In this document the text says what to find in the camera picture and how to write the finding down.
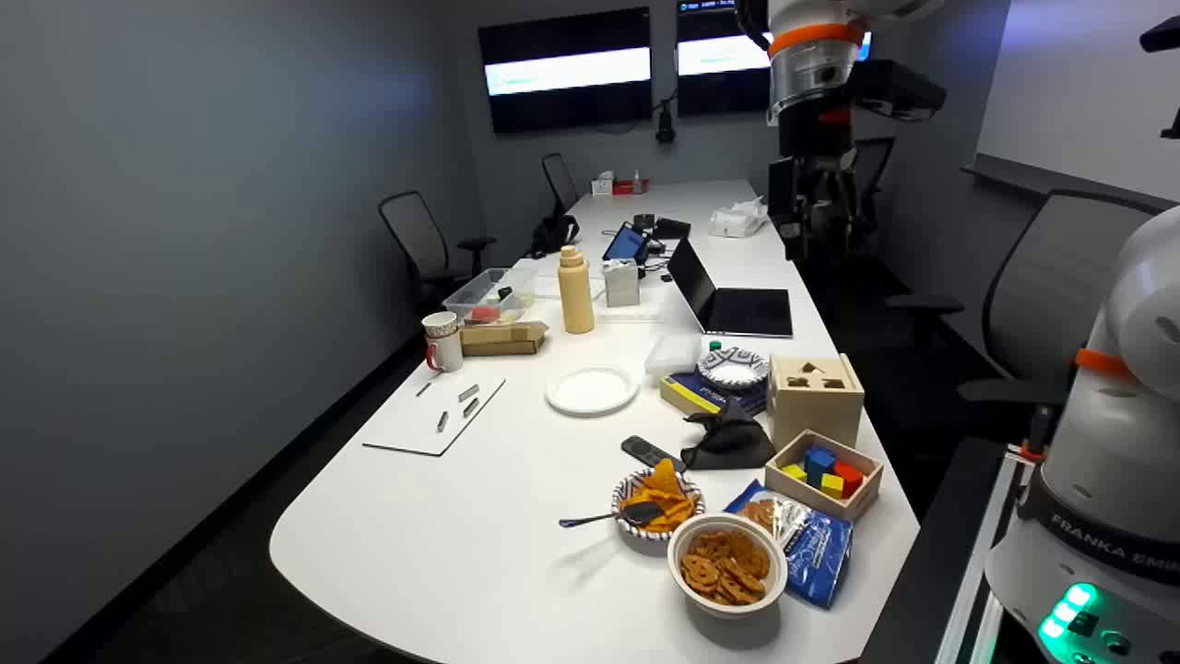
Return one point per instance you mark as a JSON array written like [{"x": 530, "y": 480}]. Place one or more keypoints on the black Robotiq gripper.
[{"x": 818, "y": 167}]

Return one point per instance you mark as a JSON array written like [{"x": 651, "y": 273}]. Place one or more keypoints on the black towel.
[{"x": 731, "y": 444}]

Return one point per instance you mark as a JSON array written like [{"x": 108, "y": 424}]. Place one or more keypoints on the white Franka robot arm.
[{"x": 1108, "y": 467}]

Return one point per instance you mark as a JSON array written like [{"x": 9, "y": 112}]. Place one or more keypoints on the grey remote control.
[{"x": 648, "y": 452}]

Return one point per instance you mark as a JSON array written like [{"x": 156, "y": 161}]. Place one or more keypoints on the white tissue pack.
[{"x": 738, "y": 219}]

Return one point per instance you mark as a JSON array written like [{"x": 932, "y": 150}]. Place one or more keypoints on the black laptop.
[{"x": 738, "y": 307}]

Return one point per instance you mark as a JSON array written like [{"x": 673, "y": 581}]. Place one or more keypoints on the dark bowl with white content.
[{"x": 734, "y": 366}]

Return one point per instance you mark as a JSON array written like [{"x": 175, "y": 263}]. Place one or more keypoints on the wooden shape sorter box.
[{"x": 813, "y": 399}]

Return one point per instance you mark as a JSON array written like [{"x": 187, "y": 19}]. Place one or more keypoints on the blue box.
[{"x": 624, "y": 244}]

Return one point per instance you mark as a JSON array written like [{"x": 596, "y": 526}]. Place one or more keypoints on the small white box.
[{"x": 602, "y": 180}]

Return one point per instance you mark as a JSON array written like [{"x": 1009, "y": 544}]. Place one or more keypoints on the blue cube block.
[{"x": 819, "y": 458}]

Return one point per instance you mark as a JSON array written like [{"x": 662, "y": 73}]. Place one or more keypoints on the small yellow block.
[{"x": 793, "y": 469}]

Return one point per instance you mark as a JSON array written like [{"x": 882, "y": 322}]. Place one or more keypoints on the large red block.
[{"x": 850, "y": 469}]

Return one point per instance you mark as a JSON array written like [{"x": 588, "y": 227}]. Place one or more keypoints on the large grey office chair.
[{"x": 1055, "y": 295}]

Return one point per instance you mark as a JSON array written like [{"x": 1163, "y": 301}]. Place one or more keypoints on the large yellow block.
[{"x": 836, "y": 483}]

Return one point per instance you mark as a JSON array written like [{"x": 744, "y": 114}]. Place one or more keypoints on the yellow mustard bottle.
[{"x": 578, "y": 295}]

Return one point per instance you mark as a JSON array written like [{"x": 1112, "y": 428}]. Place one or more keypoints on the black office chair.
[{"x": 559, "y": 177}]

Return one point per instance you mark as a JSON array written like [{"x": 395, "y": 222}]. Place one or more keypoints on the white round plate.
[{"x": 591, "y": 388}]

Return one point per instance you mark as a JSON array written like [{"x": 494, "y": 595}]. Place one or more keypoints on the orange tortilla chips pile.
[{"x": 669, "y": 494}]

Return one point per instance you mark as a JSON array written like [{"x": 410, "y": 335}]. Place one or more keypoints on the blue silver snack bag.
[{"x": 818, "y": 555}]

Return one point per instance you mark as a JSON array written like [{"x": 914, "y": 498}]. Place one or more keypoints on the clear plastic bin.
[{"x": 484, "y": 294}]

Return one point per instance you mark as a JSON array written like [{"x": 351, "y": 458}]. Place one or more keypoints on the blue striped paper plate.
[{"x": 629, "y": 516}]

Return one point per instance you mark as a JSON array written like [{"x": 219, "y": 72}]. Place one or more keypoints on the white bowl of snacks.
[{"x": 728, "y": 565}]

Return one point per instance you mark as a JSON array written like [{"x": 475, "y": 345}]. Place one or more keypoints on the metal spoon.
[{"x": 602, "y": 516}]

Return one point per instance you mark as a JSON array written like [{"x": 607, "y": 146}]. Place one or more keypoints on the grey marker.
[
  {"x": 444, "y": 423},
  {"x": 470, "y": 393},
  {"x": 470, "y": 405}
]

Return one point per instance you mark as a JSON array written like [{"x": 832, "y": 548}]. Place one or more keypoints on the white jar with red lid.
[{"x": 444, "y": 345}]

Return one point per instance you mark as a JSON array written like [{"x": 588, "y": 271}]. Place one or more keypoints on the papers with pen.
[{"x": 425, "y": 424}]

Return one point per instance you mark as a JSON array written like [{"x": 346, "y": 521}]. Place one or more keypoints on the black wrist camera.
[{"x": 902, "y": 88}]

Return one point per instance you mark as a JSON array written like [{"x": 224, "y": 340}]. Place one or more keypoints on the narrow wall monitor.
[{"x": 723, "y": 56}]

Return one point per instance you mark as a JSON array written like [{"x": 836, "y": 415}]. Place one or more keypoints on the white wall board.
[{"x": 1084, "y": 86}]

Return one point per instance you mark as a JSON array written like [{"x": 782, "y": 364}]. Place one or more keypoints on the wide wall monitor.
[{"x": 566, "y": 72}]

